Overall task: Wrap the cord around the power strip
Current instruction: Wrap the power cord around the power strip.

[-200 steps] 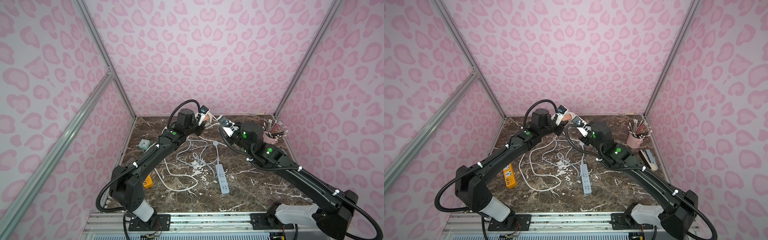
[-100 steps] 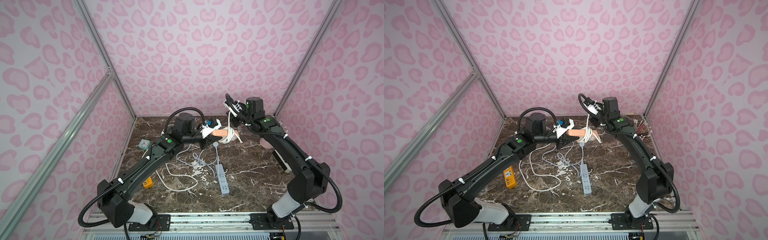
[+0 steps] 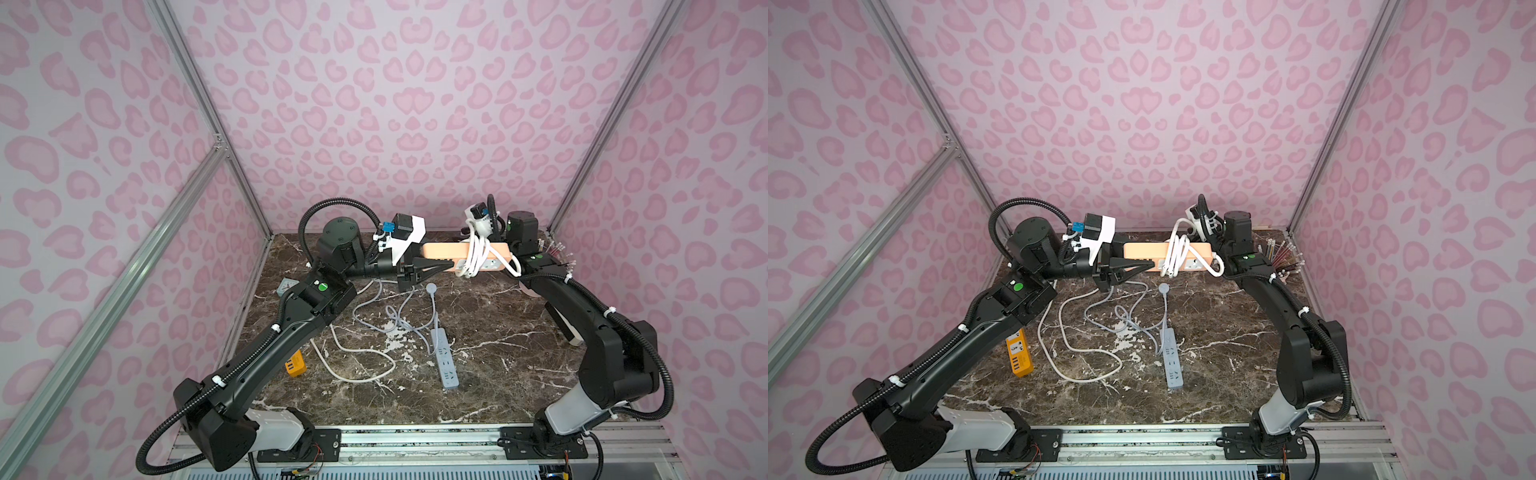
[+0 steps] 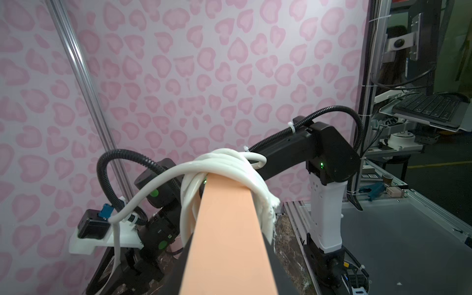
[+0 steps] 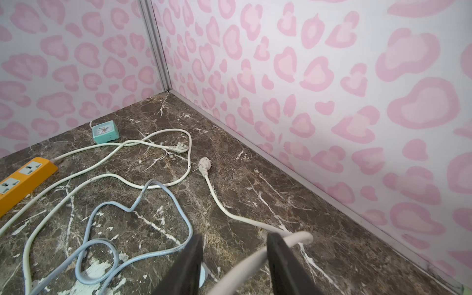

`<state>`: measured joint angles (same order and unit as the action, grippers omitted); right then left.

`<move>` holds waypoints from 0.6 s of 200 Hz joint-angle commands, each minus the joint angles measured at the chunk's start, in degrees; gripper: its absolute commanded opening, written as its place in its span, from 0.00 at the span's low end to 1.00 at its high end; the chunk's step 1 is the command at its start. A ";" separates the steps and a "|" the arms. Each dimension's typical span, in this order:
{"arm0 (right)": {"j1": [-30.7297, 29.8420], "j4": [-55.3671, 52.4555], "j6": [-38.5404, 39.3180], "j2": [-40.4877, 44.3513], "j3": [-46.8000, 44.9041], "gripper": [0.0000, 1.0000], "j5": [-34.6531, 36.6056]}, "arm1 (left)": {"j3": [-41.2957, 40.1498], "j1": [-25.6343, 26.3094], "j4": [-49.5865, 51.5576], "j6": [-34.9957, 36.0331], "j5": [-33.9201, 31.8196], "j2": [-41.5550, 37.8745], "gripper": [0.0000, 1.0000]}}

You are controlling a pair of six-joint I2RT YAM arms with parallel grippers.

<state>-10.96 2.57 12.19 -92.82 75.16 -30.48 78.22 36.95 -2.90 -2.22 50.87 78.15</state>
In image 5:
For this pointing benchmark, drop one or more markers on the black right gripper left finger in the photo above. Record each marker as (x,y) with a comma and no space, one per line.
(184,276)

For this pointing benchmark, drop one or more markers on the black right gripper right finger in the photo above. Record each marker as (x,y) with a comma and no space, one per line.
(287,274)

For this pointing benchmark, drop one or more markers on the yellow power strip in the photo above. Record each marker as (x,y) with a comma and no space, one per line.
(24,181)

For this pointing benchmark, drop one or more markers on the small teal alarm clock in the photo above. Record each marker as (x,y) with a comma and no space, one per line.
(105,132)

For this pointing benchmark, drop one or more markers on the aluminium corner frame post left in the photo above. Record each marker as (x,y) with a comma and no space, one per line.
(149,17)

